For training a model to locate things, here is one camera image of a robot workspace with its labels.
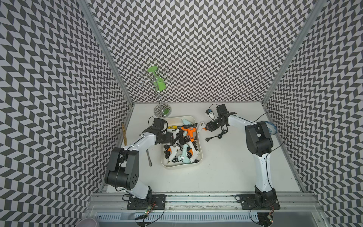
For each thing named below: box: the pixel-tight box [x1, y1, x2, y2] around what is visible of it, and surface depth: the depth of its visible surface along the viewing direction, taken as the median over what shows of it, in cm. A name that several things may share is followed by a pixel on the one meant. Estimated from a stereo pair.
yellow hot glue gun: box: [167, 125, 180, 132], surface depth 98 cm
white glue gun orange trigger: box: [187, 140, 200, 164], surface depth 88 cm
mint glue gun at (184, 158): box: [177, 143, 191, 164], surface depth 86 cm
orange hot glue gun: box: [181, 126, 197, 142], surface depth 95 cm
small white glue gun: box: [197, 121, 205, 132], surface depth 104 cm
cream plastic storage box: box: [160, 115, 204, 168], surface depth 91 cm
